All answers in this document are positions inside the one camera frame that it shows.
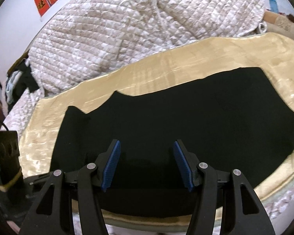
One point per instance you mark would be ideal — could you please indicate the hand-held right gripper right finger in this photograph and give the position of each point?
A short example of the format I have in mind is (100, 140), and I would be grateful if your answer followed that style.
(183, 166)

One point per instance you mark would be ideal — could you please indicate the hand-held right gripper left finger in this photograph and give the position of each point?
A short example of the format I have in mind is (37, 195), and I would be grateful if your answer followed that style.
(111, 164)

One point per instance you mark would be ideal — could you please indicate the black pants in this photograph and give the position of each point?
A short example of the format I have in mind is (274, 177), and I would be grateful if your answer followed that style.
(186, 115)

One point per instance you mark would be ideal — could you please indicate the beige satin blanket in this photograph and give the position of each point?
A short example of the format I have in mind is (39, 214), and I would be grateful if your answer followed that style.
(161, 73)

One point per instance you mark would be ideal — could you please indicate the light blue cloth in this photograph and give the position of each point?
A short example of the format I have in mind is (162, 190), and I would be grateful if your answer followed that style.
(11, 85)

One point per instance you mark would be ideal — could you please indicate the quilted patterned blanket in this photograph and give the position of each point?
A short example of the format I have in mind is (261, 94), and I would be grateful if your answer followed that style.
(112, 29)

